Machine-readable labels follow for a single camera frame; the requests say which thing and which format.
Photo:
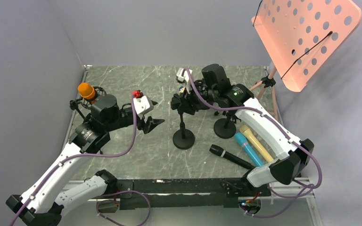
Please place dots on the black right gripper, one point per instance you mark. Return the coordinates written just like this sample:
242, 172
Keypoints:
185, 105

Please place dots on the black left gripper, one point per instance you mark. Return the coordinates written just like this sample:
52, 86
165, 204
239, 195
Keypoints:
151, 123

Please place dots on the black round-base tall stand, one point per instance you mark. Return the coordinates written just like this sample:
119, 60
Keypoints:
183, 138

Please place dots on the black round-base clip stand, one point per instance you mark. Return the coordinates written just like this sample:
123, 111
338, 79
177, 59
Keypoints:
225, 128

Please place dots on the black microphone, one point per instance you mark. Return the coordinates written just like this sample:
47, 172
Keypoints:
220, 152

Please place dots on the blue microphone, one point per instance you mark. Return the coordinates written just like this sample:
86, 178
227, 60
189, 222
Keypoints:
243, 142

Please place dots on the cream yellow microphone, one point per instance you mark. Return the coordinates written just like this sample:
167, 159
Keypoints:
247, 132

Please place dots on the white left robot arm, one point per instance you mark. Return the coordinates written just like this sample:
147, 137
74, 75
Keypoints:
46, 202

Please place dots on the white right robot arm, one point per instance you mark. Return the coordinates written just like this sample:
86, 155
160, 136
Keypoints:
292, 153

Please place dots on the orange microphone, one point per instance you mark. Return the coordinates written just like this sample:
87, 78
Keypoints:
87, 91

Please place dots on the pink perforated music stand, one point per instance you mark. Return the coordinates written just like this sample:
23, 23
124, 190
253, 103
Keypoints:
300, 36

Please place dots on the cream blue toy brick car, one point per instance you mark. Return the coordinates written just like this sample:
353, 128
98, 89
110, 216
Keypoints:
182, 90

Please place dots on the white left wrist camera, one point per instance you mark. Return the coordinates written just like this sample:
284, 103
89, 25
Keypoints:
143, 105

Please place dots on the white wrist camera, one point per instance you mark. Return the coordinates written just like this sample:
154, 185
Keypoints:
182, 77
143, 105

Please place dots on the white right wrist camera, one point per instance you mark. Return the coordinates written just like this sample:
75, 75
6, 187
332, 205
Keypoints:
182, 77

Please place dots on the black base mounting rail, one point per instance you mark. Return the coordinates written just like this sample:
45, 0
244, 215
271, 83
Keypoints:
164, 193

